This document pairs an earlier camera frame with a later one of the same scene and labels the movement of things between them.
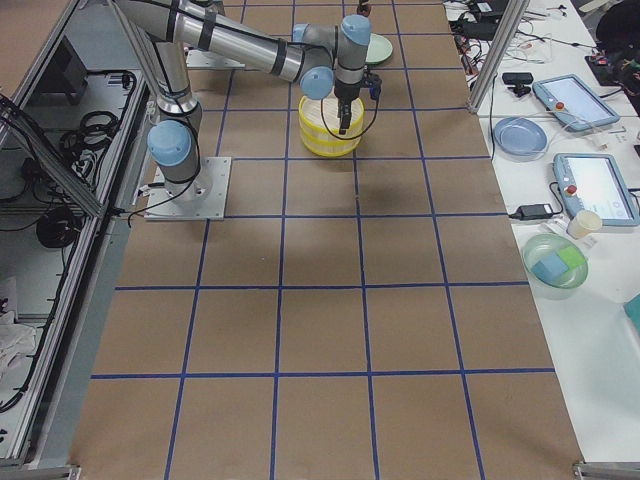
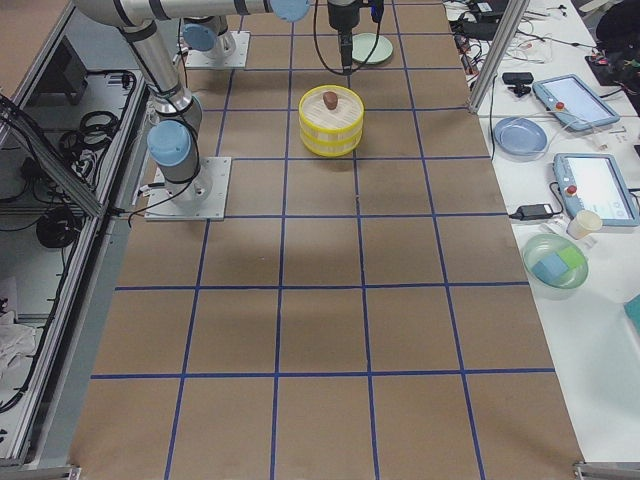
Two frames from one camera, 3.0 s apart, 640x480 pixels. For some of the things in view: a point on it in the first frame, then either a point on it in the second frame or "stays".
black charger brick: (533, 211) stays
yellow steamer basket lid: (323, 114) stays
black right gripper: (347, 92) → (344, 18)
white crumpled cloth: (16, 342) stays
